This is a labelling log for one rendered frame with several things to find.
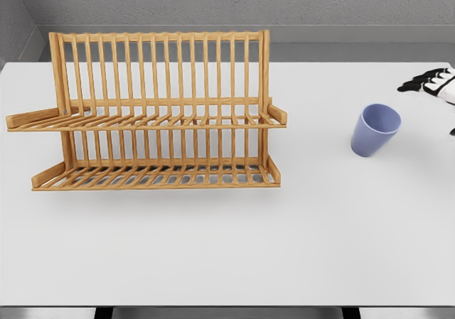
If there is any blue plastic cup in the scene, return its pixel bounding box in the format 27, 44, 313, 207
350, 103, 402, 158

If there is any wooden two-tier dish rack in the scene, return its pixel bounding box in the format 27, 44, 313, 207
6, 29, 288, 193

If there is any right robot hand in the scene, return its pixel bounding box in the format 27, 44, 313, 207
397, 67, 455, 137

